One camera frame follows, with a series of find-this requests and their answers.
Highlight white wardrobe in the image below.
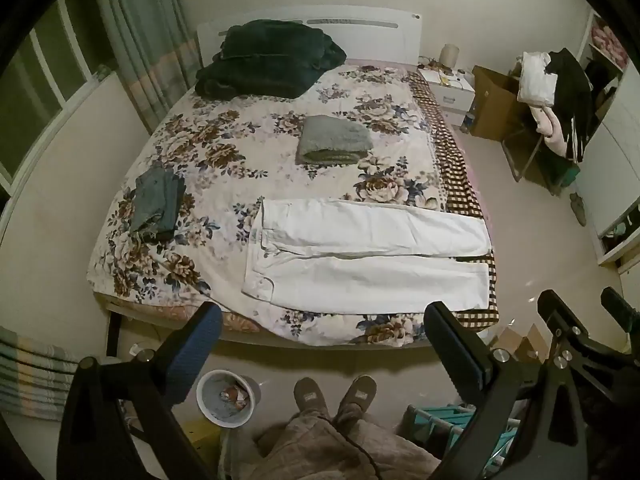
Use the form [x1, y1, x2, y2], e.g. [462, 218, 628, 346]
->
[575, 10, 640, 268]

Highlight white garment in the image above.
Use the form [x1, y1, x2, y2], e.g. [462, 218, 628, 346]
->
[517, 51, 558, 108]

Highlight pink bedding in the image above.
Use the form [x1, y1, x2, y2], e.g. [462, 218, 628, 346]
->
[591, 17, 628, 68]

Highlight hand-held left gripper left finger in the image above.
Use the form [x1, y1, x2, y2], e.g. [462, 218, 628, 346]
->
[56, 301, 224, 480]

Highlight white trash bin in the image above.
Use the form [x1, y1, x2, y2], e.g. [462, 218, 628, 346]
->
[196, 370, 262, 429]

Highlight grey slipper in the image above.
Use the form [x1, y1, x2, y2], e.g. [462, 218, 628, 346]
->
[335, 375, 378, 423]
[293, 377, 331, 416]

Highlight bed with floral sheet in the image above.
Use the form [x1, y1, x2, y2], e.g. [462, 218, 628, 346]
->
[86, 5, 501, 348]

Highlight pink garment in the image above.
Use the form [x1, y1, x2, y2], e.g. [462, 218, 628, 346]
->
[530, 105, 571, 158]

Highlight grey folded blanket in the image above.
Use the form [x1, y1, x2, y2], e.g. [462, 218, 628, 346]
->
[295, 115, 375, 166]

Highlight folding chair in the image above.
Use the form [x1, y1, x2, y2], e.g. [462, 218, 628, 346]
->
[502, 125, 581, 196]

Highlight white pants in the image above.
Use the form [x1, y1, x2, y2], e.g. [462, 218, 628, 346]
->
[241, 197, 493, 313]

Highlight teal drying rack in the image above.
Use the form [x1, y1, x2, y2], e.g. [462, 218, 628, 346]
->
[402, 402, 521, 480]

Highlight black garment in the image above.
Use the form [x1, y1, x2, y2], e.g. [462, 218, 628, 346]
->
[545, 47, 596, 163]

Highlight green striped curtain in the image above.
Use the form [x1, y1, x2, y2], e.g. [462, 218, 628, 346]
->
[92, 0, 201, 136]

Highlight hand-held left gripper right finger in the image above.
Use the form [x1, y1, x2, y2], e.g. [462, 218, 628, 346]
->
[423, 301, 592, 480]

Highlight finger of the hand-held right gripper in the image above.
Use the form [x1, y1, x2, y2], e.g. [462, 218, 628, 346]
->
[537, 289, 587, 357]
[600, 286, 640, 336]

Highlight small cardboard box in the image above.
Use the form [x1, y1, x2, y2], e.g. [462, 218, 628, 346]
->
[487, 322, 551, 366]

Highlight large cardboard box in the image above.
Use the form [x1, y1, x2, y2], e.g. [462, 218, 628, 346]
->
[470, 65, 531, 141]

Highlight person's legs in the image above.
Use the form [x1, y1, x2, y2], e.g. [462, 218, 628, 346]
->
[220, 410, 443, 480]

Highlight striped cloth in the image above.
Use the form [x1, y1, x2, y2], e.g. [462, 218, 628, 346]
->
[0, 327, 81, 418]

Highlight yellow box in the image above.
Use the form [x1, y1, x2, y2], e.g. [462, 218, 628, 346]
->
[182, 420, 226, 461]

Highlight dark green blanket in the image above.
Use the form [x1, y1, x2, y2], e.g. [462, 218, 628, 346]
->
[194, 19, 348, 100]

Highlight window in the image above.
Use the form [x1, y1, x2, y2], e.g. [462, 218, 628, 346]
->
[0, 0, 101, 196]

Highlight folded blue jeans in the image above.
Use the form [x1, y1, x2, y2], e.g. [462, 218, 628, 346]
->
[129, 167, 187, 242]

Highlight white nightstand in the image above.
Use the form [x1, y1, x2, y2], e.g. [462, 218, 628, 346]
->
[417, 67, 476, 128]

